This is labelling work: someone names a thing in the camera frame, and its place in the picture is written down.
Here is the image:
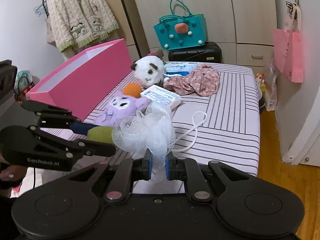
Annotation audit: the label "pink storage box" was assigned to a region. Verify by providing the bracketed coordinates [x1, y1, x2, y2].
[28, 39, 132, 120]

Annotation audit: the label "orange ball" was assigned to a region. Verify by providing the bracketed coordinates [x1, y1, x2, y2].
[123, 83, 142, 99]

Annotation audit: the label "white wet wipes pack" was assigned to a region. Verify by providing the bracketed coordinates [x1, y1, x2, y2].
[140, 85, 182, 110]

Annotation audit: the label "pink paper bag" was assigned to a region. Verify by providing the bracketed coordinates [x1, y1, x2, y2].
[272, 3, 304, 83]

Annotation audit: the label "pink floral cloth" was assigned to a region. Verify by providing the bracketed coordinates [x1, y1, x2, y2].
[163, 64, 220, 96]

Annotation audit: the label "person's left hand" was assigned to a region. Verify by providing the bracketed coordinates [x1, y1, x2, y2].
[1, 155, 28, 181]

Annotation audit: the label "cream knitted cardigan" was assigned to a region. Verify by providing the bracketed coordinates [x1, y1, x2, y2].
[46, 0, 119, 53]

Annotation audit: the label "beige wardrobe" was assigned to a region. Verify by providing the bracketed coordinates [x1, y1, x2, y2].
[124, 0, 277, 73]

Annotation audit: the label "striped pink bed mattress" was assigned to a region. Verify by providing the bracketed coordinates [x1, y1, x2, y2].
[42, 63, 260, 194]

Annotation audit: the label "blue white tissue pack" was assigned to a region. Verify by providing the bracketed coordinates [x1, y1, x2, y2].
[164, 61, 200, 76]

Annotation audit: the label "green soft ball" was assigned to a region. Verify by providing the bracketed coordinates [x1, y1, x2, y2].
[87, 126, 114, 145]

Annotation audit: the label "clutter pile on floor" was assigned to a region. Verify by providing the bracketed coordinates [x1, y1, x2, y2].
[14, 70, 35, 102]

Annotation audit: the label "black suitcase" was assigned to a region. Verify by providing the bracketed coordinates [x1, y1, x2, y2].
[168, 42, 222, 63]

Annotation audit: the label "white panda plush toy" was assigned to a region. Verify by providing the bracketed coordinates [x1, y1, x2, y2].
[131, 55, 164, 88]

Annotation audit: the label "teal tote bag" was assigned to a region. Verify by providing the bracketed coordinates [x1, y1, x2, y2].
[153, 0, 207, 51]

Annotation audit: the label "white mesh bath sponge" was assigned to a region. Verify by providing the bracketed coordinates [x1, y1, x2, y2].
[111, 101, 208, 183]

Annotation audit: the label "purple plush toy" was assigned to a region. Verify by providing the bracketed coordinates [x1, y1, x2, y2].
[94, 91, 151, 127]

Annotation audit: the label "plastic bags beside bed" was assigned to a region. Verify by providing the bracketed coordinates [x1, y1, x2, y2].
[255, 63, 279, 112]

